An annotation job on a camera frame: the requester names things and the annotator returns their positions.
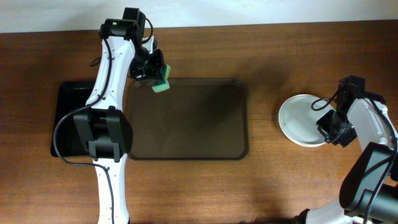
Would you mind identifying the pale blue plate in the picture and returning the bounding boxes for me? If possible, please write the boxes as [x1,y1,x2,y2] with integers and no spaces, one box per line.
[278,94,334,147]

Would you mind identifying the black rectangular sponge tray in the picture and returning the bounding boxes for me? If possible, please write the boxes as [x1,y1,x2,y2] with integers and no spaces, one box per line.
[54,80,95,157]

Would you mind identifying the dark brown serving tray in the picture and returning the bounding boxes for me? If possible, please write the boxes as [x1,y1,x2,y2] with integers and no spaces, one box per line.
[126,78,249,161]

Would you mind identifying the green and yellow sponge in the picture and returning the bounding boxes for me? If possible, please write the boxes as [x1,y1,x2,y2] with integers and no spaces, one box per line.
[152,65,171,93]

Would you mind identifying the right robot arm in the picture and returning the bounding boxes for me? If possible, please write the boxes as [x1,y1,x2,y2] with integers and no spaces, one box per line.
[293,76,397,224]

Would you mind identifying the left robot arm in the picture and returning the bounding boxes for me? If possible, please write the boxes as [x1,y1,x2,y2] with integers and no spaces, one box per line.
[73,7,170,223]

